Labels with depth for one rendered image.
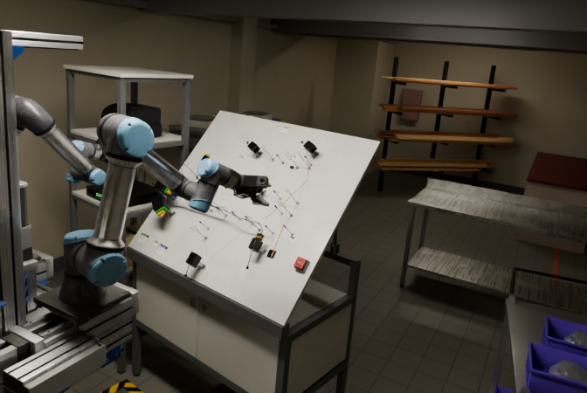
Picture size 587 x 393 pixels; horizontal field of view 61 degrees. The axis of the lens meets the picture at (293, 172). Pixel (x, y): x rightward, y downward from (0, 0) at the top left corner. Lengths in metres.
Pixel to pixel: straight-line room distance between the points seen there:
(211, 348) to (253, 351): 0.31
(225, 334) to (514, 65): 7.45
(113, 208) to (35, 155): 2.89
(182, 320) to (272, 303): 0.70
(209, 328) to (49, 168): 2.39
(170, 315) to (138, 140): 1.54
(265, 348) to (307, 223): 0.62
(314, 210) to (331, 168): 0.24
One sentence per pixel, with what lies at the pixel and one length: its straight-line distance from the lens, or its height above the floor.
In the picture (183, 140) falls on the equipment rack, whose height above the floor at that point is 1.45.
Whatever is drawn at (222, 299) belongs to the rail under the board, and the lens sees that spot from 2.49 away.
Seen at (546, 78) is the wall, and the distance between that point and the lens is 9.13.
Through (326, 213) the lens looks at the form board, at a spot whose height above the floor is 1.29.
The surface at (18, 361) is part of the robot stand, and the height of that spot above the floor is 1.06.
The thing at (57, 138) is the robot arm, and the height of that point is 1.62.
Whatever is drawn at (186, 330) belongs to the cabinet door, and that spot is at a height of 0.53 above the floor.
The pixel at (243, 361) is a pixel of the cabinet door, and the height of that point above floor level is 0.55.
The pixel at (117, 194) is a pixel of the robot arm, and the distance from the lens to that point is 1.63.
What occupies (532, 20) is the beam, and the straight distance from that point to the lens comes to 3.59.
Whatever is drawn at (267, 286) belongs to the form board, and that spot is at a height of 0.97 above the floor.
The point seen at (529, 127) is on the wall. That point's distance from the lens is 9.18.
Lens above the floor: 2.03
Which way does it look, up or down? 14 degrees down
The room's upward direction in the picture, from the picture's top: 5 degrees clockwise
